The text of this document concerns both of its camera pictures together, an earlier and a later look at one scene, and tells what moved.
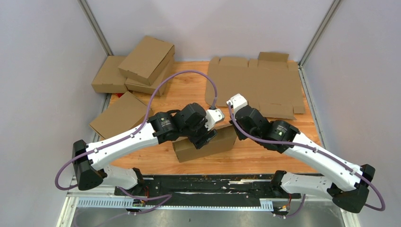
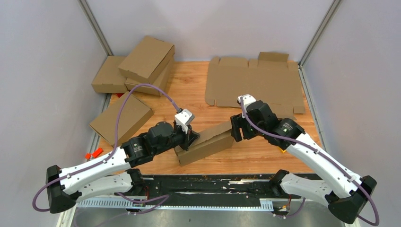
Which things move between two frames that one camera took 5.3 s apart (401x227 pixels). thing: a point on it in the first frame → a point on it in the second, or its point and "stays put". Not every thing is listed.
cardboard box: [186, 150] stays put
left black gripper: [201, 141] → [189, 138]
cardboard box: [149, 58] stays put
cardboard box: [126, 115] stays put
